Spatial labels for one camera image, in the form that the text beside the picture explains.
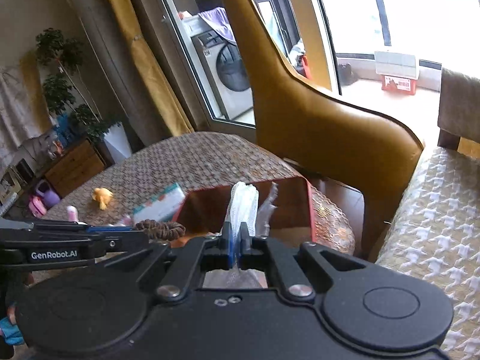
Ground patterned lace tablecloth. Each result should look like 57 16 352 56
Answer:
46 133 299 225

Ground red white crate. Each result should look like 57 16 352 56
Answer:
382 75 416 95

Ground green potted plant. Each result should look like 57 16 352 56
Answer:
35 28 121 143

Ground red open box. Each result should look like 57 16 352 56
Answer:
173 176 315 247

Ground white standing air conditioner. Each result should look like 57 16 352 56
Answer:
68 0 170 146

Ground white houndstooth cushion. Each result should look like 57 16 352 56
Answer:
377 146 479 359

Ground white bunny plush toy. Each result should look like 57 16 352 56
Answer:
67 205 79 223

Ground floral cloth cover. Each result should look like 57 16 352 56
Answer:
0 66 43 169

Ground white fluffy cloth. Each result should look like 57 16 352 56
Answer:
225 181 260 236

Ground purple kettlebell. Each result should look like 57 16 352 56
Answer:
35 180 60 209

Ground purple cloth on washer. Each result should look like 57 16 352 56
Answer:
199 7 237 45

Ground yellow curtain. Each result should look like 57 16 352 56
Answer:
109 0 194 137

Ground mustard leather chair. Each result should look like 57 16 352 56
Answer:
223 0 423 254

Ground orange plush toy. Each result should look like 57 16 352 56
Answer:
92 188 113 211

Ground white plant pot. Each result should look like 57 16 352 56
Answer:
103 123 133 164

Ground wooden drawer cabinet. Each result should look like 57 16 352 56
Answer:
44 138 113 198

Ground teal white tissue pack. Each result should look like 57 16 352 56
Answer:
132 183 185 224

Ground white washing machine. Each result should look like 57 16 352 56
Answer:
192 30 253 120

